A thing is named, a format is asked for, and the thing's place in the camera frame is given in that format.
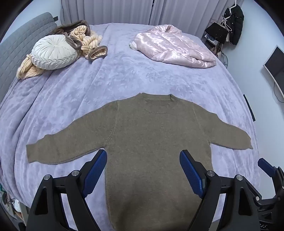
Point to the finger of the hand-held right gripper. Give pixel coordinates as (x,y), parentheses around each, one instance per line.
(267,167)

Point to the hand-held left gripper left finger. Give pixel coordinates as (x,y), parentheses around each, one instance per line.
(95,173)

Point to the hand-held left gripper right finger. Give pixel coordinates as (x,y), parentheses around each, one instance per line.
(192,175)

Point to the olive brown knit sweater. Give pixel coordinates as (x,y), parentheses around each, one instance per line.
(142,133)

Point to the lilac plush bed blanket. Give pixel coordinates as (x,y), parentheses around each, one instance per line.
(111,77)

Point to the curved computer monitor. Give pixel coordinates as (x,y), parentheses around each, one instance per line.
(276,66)

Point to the round cream pleated pillow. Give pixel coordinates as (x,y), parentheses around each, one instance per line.
(53,52)

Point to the shiny pink padded jacket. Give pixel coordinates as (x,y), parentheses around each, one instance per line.
(173,46)

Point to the black hanging bag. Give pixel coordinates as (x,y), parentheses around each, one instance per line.
(216,31)

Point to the black hanging coat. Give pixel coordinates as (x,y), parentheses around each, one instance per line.
(237,22)

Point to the grey quilted headboard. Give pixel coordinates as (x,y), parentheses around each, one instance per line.
(15,44)

